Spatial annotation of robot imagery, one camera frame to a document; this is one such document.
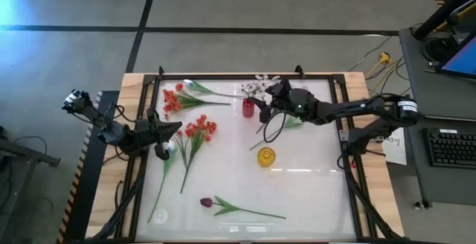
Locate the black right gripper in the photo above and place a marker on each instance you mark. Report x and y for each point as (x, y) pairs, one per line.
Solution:
(297, 104)

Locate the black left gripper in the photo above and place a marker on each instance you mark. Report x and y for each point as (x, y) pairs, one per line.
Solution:
(148, 132)

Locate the red ribbed glass vase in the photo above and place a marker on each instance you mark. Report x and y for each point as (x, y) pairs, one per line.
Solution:
(248, 110)

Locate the orange artificial flower spray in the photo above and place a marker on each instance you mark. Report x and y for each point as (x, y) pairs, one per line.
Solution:
(171, 100)
(201, 125)

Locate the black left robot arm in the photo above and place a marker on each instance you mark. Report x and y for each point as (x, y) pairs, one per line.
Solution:
(111, 130)

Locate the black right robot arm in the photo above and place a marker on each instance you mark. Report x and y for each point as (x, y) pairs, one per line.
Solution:
(353, 108)

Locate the yellow textured glass vase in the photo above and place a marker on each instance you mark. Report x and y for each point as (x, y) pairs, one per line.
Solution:
(266, 157)

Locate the clear round disc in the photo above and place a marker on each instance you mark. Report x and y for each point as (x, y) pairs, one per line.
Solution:
(160, 216)

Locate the white glossy work surface sheet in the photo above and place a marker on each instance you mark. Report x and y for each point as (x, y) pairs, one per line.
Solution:
(297, 199)

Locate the black metal stand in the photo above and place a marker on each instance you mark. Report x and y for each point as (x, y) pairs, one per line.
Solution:
(29, 155)

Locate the white paper sheet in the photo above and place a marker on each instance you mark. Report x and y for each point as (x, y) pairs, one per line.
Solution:
(396, 151)

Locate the grey desk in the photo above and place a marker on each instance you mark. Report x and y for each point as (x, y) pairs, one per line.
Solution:
(424, 84)

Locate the black diagonal pole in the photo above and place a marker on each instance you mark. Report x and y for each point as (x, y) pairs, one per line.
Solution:
(439, 17)

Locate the black computer keyboard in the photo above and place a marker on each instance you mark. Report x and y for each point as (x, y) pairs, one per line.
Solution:
(450, 149)

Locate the laptop with blue screen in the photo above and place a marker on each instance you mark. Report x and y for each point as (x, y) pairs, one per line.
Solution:
(465, 60)

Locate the black frame clamp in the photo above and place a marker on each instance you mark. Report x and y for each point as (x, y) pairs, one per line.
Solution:
(160, 72)
(299, 72)

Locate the black aluminium table frame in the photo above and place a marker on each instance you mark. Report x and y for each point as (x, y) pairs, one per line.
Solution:
(223, 77)

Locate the grey metal bracket plate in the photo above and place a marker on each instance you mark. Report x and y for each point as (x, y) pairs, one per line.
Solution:
(344, 135)

